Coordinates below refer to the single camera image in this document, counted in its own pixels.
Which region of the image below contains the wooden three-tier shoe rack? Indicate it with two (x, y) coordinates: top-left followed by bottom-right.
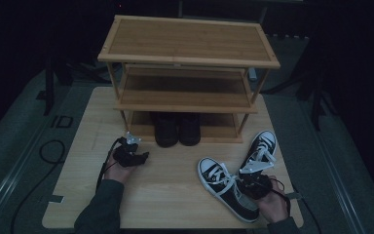
(96, 14), (281, 144)

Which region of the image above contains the black white canvas sneaker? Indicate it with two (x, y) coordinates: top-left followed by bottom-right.
(239, 130), (278, 176)
(197, 157), (260, 224)

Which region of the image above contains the black floor cable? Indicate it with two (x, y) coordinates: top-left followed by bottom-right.
(9, 139), (67, 234)

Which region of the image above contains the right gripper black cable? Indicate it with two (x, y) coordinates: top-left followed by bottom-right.
(268, 176), (323, 234)

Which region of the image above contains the person's left hand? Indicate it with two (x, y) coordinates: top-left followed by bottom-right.
(103, 153), (137, 185)

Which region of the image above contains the person's right hand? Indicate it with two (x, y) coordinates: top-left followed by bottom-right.
(256, 176), (290, 225)

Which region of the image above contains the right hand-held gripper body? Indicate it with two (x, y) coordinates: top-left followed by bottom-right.
(238, 159), (275, 200)

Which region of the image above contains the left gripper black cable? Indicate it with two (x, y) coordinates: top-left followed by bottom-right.
(94, 136), (129, 193)

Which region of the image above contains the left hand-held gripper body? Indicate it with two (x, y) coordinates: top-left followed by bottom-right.
(112, 131), (144, 169)

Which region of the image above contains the grey tape piece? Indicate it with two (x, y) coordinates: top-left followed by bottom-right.
(46, 194), (65, 205)

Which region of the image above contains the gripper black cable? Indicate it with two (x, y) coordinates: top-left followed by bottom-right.
(94, 136), (129, 193)
(268, 176), (323, 234)

